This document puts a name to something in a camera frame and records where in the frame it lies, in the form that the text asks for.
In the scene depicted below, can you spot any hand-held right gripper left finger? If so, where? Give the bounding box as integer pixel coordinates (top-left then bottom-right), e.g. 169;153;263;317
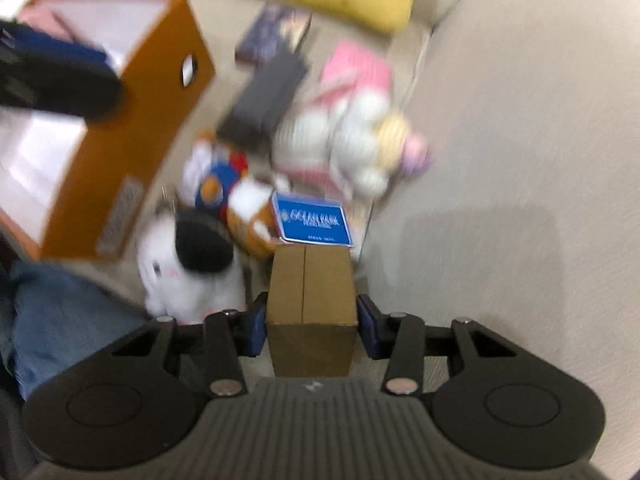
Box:
112;292;269;399

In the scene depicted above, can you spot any white plush with black hat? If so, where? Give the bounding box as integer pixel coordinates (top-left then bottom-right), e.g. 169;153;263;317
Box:
137;210;249;326

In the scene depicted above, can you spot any person's blue jeans leg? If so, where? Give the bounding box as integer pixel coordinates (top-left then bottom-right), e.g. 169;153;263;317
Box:
0;260;153;402

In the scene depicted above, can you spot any blue card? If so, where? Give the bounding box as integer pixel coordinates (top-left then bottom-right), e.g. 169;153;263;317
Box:
271;191;355;249

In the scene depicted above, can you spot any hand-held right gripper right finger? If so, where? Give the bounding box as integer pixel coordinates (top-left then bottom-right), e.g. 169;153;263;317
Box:
356;294;517;396

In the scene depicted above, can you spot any white crochet bunny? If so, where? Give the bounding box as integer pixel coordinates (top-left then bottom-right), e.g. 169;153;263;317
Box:
272;87;434;199

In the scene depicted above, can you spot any beige sofa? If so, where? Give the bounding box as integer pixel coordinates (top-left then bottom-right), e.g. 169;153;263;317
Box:
95;0;640;480

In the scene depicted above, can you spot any brown cardboard box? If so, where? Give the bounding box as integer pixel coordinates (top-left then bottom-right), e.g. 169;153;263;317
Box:
265;245;360;379

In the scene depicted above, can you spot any dark book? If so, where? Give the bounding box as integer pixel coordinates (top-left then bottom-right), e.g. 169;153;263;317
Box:
235;2;312;64

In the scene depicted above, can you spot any pink booklet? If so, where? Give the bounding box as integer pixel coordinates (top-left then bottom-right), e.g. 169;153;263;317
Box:
320;42;394;107

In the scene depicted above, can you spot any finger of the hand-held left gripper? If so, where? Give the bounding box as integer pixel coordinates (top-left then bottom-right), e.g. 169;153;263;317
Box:
0;58;124;122
0;22;109;69

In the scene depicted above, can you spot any dark grey pouch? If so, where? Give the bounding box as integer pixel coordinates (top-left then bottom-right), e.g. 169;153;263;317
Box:
217;50;309;149

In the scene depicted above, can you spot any blue white red plush toy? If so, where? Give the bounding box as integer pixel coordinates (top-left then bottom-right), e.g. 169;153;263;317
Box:
182;130;251;212

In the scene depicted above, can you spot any orange storage box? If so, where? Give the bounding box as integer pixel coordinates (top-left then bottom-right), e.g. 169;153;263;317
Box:
0;0;217;262

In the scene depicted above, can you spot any orange white plush toy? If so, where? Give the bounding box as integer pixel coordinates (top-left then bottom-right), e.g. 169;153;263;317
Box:
227;175;281;261

